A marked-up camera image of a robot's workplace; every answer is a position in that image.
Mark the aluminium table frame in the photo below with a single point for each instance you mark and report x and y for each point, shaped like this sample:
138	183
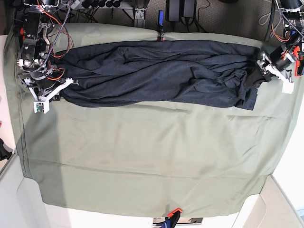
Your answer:
136	11

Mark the white box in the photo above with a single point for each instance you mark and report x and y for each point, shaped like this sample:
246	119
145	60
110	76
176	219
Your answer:
21	204
271	208

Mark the orange clamp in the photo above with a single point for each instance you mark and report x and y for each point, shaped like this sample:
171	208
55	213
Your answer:
173	217
299	67
22	34

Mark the white box right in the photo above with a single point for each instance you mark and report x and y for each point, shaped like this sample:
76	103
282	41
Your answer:
271	208

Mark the white box left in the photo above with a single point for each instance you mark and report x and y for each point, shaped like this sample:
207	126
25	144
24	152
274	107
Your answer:
21	204

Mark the dark navy long-sleeve shirt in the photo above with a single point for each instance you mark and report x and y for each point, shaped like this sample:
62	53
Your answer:
189	71

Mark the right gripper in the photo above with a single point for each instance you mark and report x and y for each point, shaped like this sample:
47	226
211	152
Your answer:
42	86

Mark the blue top clamp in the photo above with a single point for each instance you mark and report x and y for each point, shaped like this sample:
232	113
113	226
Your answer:
160	25

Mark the orange left clamp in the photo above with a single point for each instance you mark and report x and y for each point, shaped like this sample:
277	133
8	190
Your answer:
22	34

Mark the orange bottom clamp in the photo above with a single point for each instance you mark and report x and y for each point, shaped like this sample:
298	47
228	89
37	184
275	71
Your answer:
173	217

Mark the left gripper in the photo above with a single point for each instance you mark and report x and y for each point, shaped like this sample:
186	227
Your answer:
277	62

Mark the orange right clamp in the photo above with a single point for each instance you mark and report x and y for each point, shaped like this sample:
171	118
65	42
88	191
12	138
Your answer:
299	67

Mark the white power strip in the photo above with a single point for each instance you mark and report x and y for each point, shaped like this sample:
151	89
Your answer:
102	4

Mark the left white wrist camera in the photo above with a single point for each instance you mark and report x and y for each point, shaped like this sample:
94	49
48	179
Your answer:
288	87

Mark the green table cloth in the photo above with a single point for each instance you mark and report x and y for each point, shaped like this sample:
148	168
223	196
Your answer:
150	158

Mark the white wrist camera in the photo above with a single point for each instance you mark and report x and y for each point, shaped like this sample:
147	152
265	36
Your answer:
41	106
288	87

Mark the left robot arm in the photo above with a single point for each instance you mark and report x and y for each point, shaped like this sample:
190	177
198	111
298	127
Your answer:
292	42

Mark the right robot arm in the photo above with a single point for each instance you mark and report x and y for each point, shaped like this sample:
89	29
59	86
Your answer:
41	28

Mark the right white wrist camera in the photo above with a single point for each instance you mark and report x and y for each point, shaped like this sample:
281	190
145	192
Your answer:
41	106

